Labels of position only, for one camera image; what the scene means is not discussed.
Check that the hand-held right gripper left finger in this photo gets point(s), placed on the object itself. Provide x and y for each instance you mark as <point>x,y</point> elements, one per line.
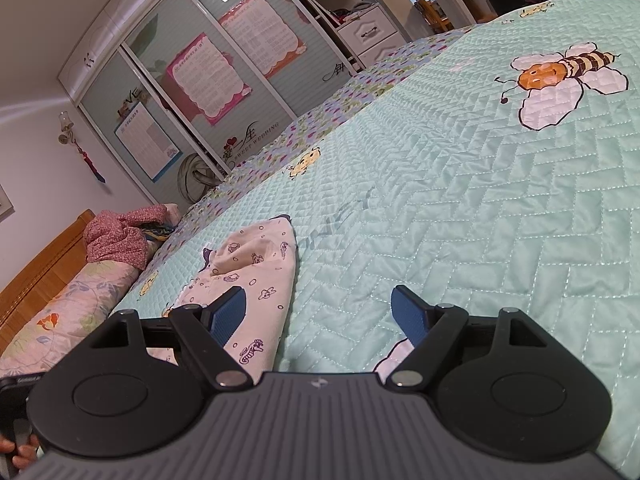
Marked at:
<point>227,315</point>

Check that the pink floral garment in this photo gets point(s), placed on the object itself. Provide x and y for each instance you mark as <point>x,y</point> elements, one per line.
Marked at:
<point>115,240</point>

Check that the pink printed pajama top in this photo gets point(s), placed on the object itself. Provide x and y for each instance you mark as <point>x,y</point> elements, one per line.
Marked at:
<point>260,270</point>

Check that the blue-bordered poster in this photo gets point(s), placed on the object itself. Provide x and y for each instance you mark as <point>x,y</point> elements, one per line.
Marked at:
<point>147,142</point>

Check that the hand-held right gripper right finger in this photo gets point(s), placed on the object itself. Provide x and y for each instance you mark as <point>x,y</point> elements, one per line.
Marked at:
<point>410,312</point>

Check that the red tassel ornament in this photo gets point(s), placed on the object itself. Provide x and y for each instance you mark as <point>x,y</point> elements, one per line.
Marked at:
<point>90,162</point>

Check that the white floor fan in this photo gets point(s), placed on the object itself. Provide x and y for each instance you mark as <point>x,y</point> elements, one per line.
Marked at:
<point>200,177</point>

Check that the white drawer cabinet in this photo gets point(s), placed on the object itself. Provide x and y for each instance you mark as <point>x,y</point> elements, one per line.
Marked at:
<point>370,35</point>

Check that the orange-bordered poster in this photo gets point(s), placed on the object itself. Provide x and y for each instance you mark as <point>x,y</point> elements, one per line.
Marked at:
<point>262,35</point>

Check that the green quilted bee bedspread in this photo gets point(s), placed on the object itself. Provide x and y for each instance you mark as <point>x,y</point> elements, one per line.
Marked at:
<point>450,185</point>

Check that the floral pillow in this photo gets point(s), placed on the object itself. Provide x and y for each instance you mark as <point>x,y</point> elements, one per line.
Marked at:
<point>65,310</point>

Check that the pink-bordered poster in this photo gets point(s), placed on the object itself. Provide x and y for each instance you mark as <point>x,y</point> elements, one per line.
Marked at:
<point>207,80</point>

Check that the striped colourful cloth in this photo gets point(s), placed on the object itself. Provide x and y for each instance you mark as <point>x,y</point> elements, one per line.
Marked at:
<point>157,232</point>

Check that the wall sconce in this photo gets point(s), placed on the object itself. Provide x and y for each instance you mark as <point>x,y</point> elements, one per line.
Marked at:
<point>66,127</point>

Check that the wooden headboard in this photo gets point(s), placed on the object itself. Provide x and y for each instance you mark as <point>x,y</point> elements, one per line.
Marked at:
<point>45,270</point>

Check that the framed wedding photo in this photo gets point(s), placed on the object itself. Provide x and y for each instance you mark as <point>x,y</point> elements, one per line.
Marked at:
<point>5,205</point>

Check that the wooden chair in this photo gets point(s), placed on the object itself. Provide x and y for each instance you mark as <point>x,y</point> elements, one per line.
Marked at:
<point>435,15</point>

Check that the person's left hand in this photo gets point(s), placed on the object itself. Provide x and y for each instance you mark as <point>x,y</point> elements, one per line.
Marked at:
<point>17,455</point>

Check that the white sliding door wardrobe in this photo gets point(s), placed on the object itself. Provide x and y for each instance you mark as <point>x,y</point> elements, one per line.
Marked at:
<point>200,20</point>

